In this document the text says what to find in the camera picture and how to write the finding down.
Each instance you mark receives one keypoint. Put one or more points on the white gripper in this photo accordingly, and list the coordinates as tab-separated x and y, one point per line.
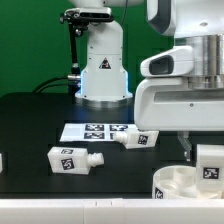
167	104

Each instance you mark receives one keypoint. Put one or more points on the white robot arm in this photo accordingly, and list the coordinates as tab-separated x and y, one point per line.
195	23

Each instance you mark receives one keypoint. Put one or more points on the white marker sheet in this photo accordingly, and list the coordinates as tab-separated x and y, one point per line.
73	132

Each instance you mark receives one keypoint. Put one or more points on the black camera on stand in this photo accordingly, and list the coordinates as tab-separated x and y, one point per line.
78	20

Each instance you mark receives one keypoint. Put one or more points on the white front wall bar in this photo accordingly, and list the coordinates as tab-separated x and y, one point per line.
111	211

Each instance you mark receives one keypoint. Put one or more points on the white left wall block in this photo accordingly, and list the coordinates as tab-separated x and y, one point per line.
1	163

